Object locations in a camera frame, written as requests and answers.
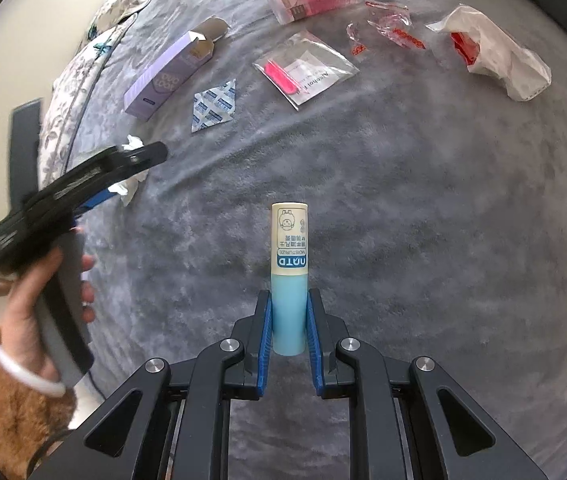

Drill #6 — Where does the purple cardboard box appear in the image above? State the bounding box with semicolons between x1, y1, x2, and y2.
123;17;230;122

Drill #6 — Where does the black cable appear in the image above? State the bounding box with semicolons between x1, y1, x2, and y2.
27;375;101;468

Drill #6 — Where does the blue white desiccant packet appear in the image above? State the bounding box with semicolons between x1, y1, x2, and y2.
190;79;238;134

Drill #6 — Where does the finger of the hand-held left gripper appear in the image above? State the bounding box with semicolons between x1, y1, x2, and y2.
38;141;169;203
74;186;115;217

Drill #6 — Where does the cream and blue lip balm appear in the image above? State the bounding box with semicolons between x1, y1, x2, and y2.
272;201;310;357

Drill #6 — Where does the white bangle bracelet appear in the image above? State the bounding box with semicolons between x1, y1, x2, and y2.
0;344;67;399

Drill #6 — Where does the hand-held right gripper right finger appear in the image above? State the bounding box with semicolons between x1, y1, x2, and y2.
308;287;549;480

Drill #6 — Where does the clear red-printed wrapper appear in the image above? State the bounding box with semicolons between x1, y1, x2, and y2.
346;0;427;58

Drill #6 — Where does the person's left hand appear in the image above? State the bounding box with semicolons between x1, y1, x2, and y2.
3;249;97;396

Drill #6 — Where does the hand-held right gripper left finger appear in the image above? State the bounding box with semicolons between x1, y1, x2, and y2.
28;290;271;480

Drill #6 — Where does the small white tissue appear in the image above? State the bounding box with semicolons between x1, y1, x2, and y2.
107;135;150;207

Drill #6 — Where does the clear bag with pink item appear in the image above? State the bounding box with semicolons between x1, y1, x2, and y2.
253;30;361;111

